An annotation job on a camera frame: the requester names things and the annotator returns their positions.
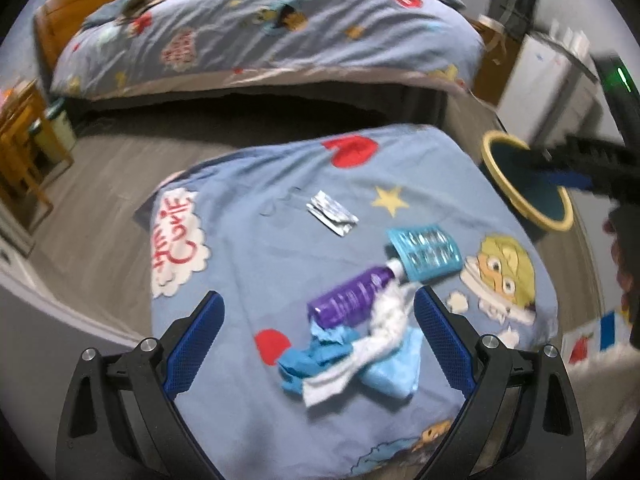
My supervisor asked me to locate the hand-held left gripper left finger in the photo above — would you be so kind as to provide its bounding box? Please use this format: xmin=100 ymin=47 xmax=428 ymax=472
xmin=55 ymin=290 xmax=226 ymax=480

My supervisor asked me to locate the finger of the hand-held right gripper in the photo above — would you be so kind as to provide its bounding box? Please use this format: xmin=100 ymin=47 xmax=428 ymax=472
xmin=530 ymin=135 xmax=626 ymax=173
xmin=545 ymin=170 xmax=621 ymax=203

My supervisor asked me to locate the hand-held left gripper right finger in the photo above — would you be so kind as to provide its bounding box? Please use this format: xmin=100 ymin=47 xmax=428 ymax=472
xmin=414 ymin=286 xmax=586 ymax=480

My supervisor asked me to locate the yellow-rimmed teal trash bin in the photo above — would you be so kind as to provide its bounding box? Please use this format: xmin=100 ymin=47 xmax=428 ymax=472
xmin=480 ymin=130 xmax=574 ymax=233

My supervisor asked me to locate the long white paper towel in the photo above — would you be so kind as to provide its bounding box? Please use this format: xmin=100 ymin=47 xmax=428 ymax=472
xmin=301 ymin=285 xmax=417 ymax=408

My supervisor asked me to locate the teal blister pack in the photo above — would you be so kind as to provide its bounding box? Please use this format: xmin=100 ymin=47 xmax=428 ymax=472
xmin=385 ymin=224 xmax=461 ymax=282

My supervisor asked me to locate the purple bottle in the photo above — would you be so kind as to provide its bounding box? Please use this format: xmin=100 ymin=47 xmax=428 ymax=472
xmin=306 ymin=257 xmax=408 ymax=331

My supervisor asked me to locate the silver foil wrapper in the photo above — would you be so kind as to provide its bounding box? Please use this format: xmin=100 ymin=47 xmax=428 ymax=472
xmin=306 ymin=191 xmax=359 ymax=237

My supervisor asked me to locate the small green-lidded trash can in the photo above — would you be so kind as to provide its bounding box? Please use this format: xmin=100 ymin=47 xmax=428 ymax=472
xmin=30 ymin=97 xmax=77 ymax=166

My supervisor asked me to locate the person's right hand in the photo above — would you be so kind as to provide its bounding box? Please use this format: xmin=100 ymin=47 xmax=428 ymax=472
xmin=602 ymin=210 xmax=633 ymax=321

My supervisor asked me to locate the white air purifier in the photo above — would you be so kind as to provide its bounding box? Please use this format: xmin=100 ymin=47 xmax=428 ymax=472
xmin=496 ymin=30 xmax=601 ymax=161

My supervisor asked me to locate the wooden cabinet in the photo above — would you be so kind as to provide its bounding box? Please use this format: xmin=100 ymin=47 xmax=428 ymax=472
xmin=470 ymin=15 xmax=523 ymax=108

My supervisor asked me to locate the blue and white packet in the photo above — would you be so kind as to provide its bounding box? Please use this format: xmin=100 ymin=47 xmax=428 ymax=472
xmin=562 ymin=310 xmax=632 ymax=366

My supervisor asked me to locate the black television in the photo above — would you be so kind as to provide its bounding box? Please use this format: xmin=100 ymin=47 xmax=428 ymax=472
xmin=487 ymin=0 xmax=540 ymax=43

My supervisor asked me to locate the wooden chair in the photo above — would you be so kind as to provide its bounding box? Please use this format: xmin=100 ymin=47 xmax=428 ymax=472
xmin=0 ymin=110 xmax=55 ymax=233

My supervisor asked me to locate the grey bed base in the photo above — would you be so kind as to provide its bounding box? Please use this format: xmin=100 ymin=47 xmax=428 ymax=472
xmin=65 ymin=80 xmax=451 ymax=133

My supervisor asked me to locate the printed blue duvet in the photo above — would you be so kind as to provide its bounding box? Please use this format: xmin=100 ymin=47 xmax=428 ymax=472
xmin=50 ymin=0 xmax=487 ymax=102

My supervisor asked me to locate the wooden desk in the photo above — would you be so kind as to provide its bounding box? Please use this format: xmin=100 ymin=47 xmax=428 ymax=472
xmin=0 ymin=77 xmax=48 ymax=126

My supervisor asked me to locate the wooden bed headboard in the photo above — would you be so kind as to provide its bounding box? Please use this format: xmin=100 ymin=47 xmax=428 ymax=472
xmin=34 ymin=0 xmax=196 ymax=76

